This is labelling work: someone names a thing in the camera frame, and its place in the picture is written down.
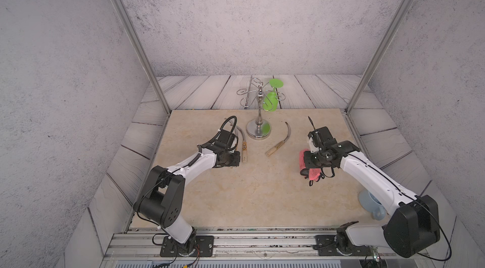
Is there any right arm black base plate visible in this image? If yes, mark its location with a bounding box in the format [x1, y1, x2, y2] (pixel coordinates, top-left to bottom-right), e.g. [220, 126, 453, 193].
[313, 235, 371, 257]

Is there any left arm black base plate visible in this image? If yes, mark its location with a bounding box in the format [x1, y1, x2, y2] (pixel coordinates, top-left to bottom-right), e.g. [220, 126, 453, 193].
[160, 235, 215, 257]

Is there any green plastic goblet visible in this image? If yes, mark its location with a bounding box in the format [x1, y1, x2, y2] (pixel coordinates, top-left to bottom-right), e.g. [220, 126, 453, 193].
[262, 79, 284, 112]

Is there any aluminium mounting rail base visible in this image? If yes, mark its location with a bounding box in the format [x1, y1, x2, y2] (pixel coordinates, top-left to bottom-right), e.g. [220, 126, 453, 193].
[101, 227, 435, 267]

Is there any right aluminium frame post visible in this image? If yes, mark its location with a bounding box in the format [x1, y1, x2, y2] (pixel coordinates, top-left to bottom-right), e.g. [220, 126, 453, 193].
[345, 0, 414, 115]

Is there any chrome glass holder stand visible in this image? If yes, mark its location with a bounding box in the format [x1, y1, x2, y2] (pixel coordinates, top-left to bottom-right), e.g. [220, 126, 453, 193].
[236, 78, 285, 140]

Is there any light blue ceramic mug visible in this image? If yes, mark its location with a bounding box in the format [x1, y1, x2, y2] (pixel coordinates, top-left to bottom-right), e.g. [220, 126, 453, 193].
[358, 190, 387, 221]

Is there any aluminium frame post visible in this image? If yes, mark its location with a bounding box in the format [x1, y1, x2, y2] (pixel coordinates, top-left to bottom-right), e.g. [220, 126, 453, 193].
[345, 0, 414, 115]
[110, 0, 172, 115]

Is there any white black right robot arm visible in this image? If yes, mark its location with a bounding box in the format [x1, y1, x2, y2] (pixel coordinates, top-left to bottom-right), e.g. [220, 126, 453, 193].
[299, 141, 446, 258]

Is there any pink fluffy rag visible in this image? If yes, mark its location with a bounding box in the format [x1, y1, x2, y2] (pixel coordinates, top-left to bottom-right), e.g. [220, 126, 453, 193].
[299, 149, 322, 186]

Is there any left aluminium frame post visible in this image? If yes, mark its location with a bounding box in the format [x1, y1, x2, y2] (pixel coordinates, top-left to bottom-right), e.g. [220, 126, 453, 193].
[110, 0, 172, 115]

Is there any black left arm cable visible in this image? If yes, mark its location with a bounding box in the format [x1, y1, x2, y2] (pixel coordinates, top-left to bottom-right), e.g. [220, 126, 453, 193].
[200, 115, 239, 151]

